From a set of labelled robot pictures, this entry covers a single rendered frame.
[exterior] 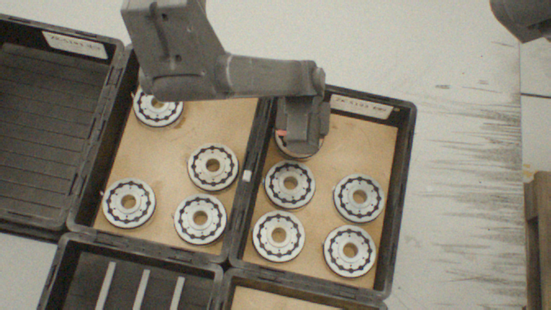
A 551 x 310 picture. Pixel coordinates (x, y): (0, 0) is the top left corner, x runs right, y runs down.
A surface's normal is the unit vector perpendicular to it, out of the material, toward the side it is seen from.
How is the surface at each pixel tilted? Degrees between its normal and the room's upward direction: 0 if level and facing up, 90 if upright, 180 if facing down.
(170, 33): 61
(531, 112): 0
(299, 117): 22
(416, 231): 0
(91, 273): 0
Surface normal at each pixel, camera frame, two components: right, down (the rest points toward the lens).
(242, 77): 0.94, -0.01
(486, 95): 0.05, -0.33
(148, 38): -0.26, 0.61
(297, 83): 0.85, 0.06
